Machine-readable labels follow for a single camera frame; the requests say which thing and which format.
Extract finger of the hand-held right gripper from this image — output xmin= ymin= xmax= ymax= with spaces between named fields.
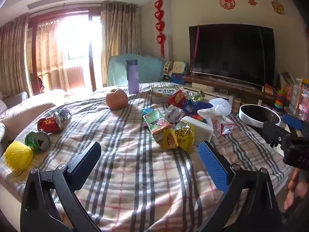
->
xmin=263 ymin=121 xmax=294 ymax=148
xmin=282 ymin=114 xmax=309 ymax=138

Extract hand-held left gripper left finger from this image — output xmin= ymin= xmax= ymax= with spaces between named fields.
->
xmin=20 ymin=141 xmax=102 ymax=232

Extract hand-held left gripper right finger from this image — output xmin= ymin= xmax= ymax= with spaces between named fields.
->
xmin=198 ymin=140 xmax=282 ymax=232

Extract white rimmed trash bin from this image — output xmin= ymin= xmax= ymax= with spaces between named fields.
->
xmin=239 ymin=104 xmax=282 ymax=128

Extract white foam fruit net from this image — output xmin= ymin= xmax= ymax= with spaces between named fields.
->
xmin=209 ymin=98 xmax=232 ymax=116

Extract white blue paper bag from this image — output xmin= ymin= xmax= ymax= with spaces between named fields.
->
xmin=165 ymin=105 xmax=185 ymax=124

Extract red snack packet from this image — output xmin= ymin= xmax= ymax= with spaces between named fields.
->
xmin=168 ymin=90 xmax=186 ymax=108

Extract person's right hand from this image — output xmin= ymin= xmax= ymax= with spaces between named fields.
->
xmin=284 ymin=168 xmax=309 ymax=212

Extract clear plastic organizer box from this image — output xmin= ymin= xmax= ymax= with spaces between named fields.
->
xmin=289 ymin=78 xmax=309 ymax=120

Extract wooden toy phone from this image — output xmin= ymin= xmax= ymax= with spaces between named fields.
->
xmin=264 ymin=83 xmax=276 ymax=96

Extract small red white carton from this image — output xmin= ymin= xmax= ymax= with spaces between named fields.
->
xmin=220 ymin=122 xmax=235 ymax=136

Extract white foam box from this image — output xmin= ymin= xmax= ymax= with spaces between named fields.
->
xmin=181 ymin=116 xmax=214 ymax=145

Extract brown bag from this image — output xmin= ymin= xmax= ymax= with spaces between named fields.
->
xmin=280 ymin=72 xmax=297 ymax=90

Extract yellow snack packet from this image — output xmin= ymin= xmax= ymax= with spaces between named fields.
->
xmin=162 ymin=122 xmax=195 ymax=153

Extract white plastic bag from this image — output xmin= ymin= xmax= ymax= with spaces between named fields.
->
xmin=197 ymin=107 xmax=226 ymax=137

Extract crushed green can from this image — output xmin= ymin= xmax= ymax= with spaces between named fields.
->
xmin=25 ymin=131 xmax=50 ymax=151

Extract crushed red can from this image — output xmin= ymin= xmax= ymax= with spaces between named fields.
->
xmin=37 ymin=115 xmax=64 ymax=134

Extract crumpled silver wrapper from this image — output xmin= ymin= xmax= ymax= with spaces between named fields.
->
xmin=54 ymin=109 xmax=72 ymax=124

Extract blue snack packet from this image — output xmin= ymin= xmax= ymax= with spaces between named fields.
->
xmin=182 ymin=99 xmax=213 ymax=116

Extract yellow foam fruit net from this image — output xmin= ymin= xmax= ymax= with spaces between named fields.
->
xmin=5 ymin=141 xmax=34 ymax=169

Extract green milk carton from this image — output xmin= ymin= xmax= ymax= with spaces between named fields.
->
xmin=142 ymin=110 xmax=171 ymax=135

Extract green wrapper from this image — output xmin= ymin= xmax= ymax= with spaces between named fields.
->
xmin=188 ymin=90 xmax=205 ymax=102

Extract white and brown television cabinet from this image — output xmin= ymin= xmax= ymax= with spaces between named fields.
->
xmin=181 ymin=75 xmax=288 ymax=116

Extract beige sofa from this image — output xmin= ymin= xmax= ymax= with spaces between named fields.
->
xmin=0 ymin=89 xmax=65 ymax=141

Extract children's picture book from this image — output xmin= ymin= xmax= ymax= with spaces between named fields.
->
xmin=151 ymin=86 xmax=184 ymax=103

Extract black flat screen television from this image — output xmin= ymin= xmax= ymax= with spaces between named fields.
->
xmin=189 ymin=24 xmax=276 ymax=87

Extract blue toy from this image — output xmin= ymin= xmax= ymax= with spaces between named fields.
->
xmin=171 ymin=74 xmax=189 ymax=85

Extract purple water bottle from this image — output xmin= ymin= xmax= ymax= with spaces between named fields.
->
xmin=125 ymin=59 xmax=140 ymax=94

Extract toy telephone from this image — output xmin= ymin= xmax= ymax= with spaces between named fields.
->
xmin=172 ymin=61 xmax=187 ymax=75

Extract white green wheel toy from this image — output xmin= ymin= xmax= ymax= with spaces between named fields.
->
xmin=163 ymin=61 xmax=174 ymax=76

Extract teal cushioned chair back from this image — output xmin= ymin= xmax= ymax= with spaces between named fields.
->
xmin=107 ymin=54 xmax=165 ymax=86

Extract sheer beige curtain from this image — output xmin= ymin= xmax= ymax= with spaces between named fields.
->
xmin=36 ymin=22 xmax=70 ymax=90

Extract rainbow stacking ring toy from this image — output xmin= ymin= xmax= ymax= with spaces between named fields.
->
xmin=274 ymin=89 xmax=285 ymax=113

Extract cartoon figure wall sticker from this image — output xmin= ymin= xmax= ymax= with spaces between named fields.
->
xmin=272 ymin=0 xmax=285 ymax=15

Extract round red wall sticker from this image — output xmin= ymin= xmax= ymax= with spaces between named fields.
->
xmin=220 ymin=0 xmax=236 ymax=9

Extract red heart string decoration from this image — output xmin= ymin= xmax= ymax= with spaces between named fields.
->
xmin=154 ymin=0 xmax=166 ymax=58

